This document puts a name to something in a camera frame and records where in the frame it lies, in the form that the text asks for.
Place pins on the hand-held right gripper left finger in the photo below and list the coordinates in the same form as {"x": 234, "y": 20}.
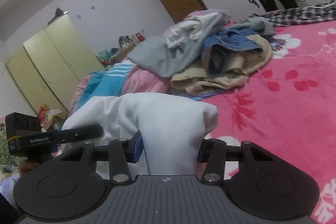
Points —
{"x": 137, "y": 146}

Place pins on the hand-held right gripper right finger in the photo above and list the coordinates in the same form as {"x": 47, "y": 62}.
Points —
{"x": 207, "y": 151}

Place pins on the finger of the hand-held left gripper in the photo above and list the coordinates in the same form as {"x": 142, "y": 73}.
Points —
{"x": 78, "y": 133}

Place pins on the white bear-print sweatshirt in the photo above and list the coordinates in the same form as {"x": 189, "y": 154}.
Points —
{"x": 162, "y": 129}

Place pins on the pink and blue striped clothes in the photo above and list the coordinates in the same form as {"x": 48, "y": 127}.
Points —
{"x": 115, "y": 79}

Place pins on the person's left hand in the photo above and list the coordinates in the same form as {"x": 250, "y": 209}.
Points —
{"x": 27, "y": 166}

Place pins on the light blue cloth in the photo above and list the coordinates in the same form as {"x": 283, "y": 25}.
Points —
{"x": 207, "y": 94}

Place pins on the pale yellow wardrobe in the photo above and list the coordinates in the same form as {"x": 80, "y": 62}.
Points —
{"x": 52, "y": 64}

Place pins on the beige garment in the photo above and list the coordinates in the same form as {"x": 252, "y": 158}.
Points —
{"x": 236, "y": 79}

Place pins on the pink floral blanket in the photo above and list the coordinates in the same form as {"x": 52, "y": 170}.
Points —
{"x": 275, "y": 108}

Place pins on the cardboard box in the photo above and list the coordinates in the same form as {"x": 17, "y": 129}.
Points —
{"x": 123, "y": 52}

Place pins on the light grey garment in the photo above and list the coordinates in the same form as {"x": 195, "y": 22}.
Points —
{"x": 162, "y": 56}

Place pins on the blue denim jeans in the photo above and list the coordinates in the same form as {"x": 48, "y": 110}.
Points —
{"x": 231, "y": 41}

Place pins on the white crumpled garment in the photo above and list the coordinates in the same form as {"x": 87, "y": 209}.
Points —
{"x": 191, "y": 27}

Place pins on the plaid shirt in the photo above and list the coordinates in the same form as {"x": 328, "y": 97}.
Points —
{"x": 302, "y": 15}

